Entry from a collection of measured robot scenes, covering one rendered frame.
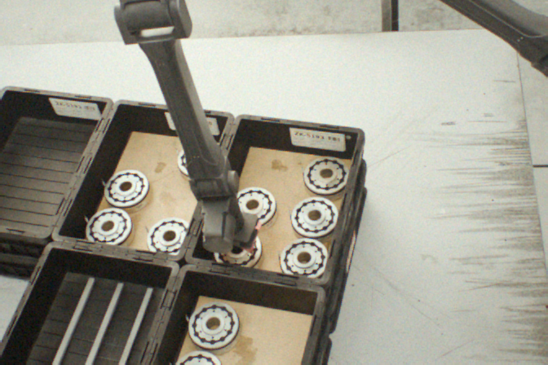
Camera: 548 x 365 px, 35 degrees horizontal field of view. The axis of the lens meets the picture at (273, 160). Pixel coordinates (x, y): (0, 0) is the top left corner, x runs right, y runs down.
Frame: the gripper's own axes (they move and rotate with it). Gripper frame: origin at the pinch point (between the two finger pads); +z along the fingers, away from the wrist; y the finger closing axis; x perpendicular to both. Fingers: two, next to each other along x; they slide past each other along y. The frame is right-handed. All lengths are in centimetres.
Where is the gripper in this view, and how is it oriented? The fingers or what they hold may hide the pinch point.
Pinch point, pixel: (237, 245)
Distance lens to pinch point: 181.8
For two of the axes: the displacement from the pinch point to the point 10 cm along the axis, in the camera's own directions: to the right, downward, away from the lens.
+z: 1.3, 5.7, 8.1
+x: 3.3, -8.0, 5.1
